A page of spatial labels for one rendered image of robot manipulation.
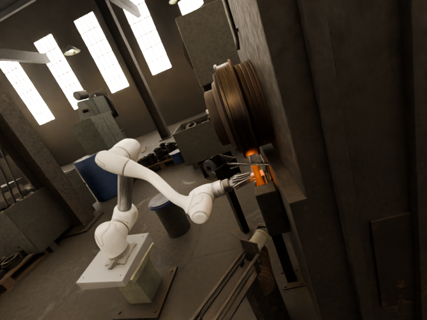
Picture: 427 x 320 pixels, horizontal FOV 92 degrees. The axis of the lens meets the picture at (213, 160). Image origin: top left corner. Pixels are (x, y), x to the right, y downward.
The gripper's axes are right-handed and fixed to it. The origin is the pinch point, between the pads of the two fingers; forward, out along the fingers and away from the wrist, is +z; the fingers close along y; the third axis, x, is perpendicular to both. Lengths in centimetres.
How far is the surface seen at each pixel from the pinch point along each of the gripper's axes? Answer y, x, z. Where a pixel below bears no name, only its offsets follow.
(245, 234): -41, -72, -32
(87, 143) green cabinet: -255, 55, -281
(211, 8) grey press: -262, 145, 21
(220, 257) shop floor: -23, -71, -56
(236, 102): 21.4, 43.1, 4.4
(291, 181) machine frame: 36.3, 11.2, 12.1
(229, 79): 16, 52, 5
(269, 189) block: 25.9, 4.6, 3.3
